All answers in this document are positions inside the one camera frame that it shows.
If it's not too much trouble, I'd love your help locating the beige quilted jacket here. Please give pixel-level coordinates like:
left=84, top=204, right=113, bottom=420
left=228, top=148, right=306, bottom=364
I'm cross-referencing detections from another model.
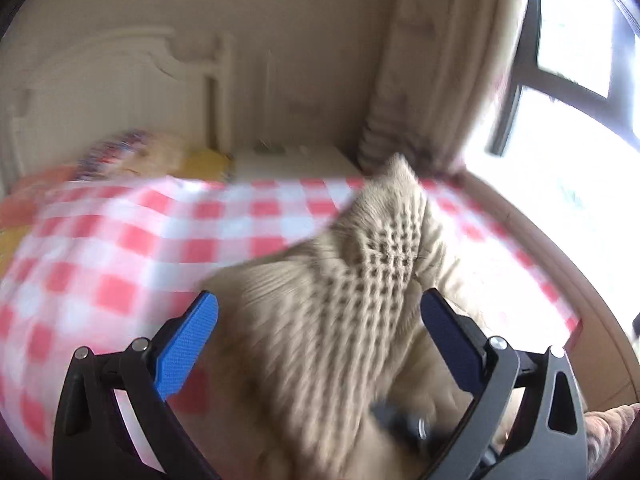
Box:
left=349, top=209, right=640, bottom=480

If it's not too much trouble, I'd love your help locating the beige knitted sweater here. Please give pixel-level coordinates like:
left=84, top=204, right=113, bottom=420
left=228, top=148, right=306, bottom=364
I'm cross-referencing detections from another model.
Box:
left=204, top=156, right=427, bottom=479

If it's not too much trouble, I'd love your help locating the beige window sill ledge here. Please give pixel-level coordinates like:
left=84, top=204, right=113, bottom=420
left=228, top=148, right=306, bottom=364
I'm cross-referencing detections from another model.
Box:
left=454, top=170, right=639, bottom=411

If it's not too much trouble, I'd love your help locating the red white checkered bedsheet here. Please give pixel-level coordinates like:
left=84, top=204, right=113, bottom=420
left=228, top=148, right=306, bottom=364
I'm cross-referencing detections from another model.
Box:
left=0, top=171, right=586, bottom=478

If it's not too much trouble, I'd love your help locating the colourful patterned pillow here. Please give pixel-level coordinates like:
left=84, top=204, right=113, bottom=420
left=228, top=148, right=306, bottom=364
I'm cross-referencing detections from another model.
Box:
left=75, top=129, right=158, bottom=181

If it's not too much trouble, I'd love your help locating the yellow textured pillow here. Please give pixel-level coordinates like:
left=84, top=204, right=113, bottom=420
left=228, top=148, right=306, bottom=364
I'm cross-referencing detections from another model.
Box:
left=1, top=132, right=230, bottom=269

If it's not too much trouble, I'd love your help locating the white bedside table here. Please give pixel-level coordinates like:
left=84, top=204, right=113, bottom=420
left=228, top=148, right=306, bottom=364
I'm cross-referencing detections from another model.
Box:
left=231, top=143, right=361, bottom=182

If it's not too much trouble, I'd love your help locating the white wooden headboard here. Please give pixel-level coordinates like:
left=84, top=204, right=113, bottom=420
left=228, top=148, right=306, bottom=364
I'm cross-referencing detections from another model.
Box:
left=1, top=26, right=235, bottom=188

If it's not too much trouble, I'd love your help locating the striped patterned curtain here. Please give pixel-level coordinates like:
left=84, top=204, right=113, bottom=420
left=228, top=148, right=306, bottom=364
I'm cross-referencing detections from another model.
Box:
left=358, top=0, right=527, bottom=176

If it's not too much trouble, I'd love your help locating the window with dark frame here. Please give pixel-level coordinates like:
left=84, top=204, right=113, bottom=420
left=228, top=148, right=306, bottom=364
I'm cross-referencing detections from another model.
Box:
left=488, top=0, right=639, bottom=204

